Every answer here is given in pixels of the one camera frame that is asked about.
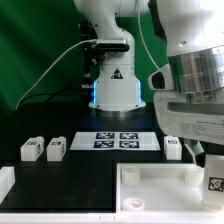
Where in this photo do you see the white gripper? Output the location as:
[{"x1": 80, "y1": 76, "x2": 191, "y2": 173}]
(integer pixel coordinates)
[{"x1": 154, "y1": 91, "x2": 224, "y2": 168}]

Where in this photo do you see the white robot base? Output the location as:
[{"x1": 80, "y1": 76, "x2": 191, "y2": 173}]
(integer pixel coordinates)
[{"x1": 73, "y1": 0, "x2": 150, "y2": 113}]

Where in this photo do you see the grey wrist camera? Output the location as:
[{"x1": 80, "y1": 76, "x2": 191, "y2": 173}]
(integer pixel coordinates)
[{"x1": 148, "y1": 64, "x2": 174, "y2": 91}]

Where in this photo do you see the white obstacle fence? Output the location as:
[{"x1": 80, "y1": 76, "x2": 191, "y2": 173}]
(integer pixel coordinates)
[{"x1": 0, "y1": 166, "x2": 224, "y2": 224}]

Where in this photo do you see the black cable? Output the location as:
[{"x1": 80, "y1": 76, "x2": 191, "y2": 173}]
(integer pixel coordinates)
[{"x1": 19, "y1": 87, "x2": 91, "y2": 106}]

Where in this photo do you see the white marker sheet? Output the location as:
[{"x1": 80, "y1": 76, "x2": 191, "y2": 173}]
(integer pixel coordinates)
[{"x1": 70, "y1": 131, "x2": 160, "y2": 151}]

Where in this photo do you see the white cable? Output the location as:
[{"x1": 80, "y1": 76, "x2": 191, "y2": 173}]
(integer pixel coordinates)
[{"x1": 15, "y1": 39, "x2": 98, "y2": 110}]

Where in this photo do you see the white square tabletop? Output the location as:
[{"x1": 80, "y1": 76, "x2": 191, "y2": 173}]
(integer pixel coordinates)
[{"x1": 116, "y1": 163, "x2": 224, "y2": 213}]

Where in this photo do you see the black camera on base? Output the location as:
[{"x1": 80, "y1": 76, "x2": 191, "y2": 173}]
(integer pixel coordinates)
[{"x1": 91, "y1": 38, "x2": 129, "y2": 52}]

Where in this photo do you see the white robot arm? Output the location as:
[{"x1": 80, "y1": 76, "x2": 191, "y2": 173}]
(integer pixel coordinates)
[{"x1": 146, "y1": 0, "x2": 224, "y2": 166}]

